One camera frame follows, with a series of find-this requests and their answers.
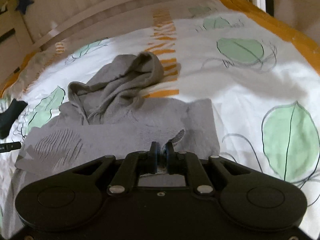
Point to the white leaf-print duvet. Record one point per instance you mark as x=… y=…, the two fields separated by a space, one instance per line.
x=207 y=51

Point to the grey knitted hoodie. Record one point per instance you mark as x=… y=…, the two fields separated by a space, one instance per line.
x=108 y=116

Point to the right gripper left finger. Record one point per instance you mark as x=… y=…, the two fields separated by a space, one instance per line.
x=133 y=166

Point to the dark blue star ornament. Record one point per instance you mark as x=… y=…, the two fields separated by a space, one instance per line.
x=22 y=5

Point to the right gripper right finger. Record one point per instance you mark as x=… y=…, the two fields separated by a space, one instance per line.
x=188 y=165

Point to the black folded cloth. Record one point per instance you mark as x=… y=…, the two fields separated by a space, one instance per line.
x=9 y=116

